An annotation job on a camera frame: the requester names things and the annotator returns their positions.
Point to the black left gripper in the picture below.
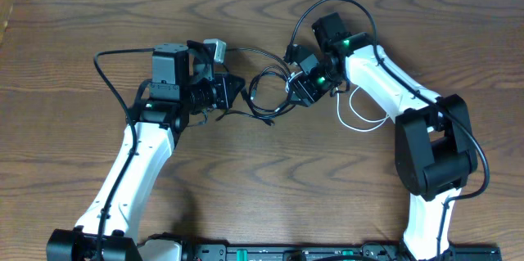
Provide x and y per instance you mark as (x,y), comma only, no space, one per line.
(223,92)

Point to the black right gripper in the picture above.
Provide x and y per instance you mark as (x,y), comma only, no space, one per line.
(308,94)

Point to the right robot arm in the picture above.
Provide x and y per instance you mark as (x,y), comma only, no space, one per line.
(435,151)

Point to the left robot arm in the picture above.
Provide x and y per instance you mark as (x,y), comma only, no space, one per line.
(183,83)

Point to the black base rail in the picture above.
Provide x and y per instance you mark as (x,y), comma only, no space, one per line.
(327,253)

